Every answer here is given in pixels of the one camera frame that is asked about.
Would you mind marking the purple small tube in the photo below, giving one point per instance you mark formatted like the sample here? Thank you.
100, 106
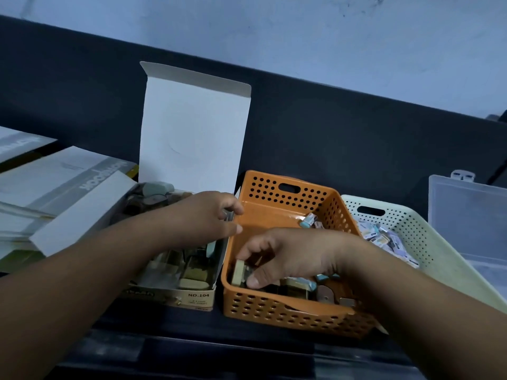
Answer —
319, 224

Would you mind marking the blue-capped small tube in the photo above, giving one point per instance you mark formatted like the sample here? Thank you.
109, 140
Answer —
308, 220

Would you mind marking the pile of small tubes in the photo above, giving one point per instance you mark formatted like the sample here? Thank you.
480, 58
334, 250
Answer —
376, 233
323, 277

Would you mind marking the person's left hand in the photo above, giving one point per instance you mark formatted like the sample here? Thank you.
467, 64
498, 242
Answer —
202, 221

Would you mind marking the person's right hand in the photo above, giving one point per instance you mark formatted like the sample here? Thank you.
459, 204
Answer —
301, 253

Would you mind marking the white cardboard box open lid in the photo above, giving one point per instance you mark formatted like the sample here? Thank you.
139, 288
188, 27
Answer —
194, 134

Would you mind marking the white grey-banded notebook package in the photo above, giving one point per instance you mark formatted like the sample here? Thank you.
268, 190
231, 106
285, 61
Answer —
47, 182

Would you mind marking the person's right forearm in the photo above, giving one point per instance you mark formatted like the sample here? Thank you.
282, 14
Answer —
427, 312

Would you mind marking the white perforated plastic basket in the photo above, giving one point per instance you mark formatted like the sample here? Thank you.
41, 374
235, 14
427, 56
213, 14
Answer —
435, 249

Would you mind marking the yellow flat packet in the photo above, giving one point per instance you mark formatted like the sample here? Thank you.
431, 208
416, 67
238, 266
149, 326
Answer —
132, 170

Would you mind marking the orange plastic basket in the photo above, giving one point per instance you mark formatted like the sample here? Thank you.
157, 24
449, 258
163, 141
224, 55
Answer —
277, 312

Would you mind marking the person's left forearm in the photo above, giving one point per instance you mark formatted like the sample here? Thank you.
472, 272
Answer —
79, 296

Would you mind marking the clear plastic organizer case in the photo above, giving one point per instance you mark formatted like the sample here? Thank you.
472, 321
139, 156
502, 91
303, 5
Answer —
467, 217

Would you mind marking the white flat notebook package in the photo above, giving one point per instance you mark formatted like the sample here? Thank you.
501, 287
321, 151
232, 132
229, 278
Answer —
21, 142

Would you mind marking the wide black shelf back panel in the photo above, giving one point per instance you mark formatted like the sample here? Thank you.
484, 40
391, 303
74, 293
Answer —
336, 138

